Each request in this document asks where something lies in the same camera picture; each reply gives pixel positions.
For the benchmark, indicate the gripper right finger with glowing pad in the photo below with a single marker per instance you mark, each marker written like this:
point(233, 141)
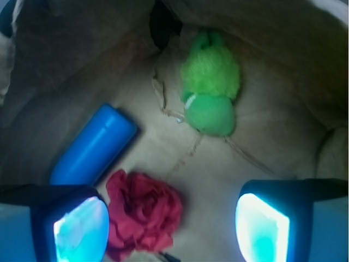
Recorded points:
point(293, 220)

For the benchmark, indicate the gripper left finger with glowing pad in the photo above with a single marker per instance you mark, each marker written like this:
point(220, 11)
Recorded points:
point(53, 223)

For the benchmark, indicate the green plush animal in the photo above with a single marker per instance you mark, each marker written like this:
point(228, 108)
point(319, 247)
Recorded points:
point(211, 82)

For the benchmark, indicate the blue plastic bottle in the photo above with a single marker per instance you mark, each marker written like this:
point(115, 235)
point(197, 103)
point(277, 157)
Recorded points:
point(100, 142)

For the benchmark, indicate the red crumpled paper ball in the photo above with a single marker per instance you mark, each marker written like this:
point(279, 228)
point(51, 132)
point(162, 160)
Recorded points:
point(144, 214)

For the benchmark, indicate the brown paper bag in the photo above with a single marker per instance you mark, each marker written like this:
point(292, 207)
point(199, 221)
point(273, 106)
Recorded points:
point(67, 58)

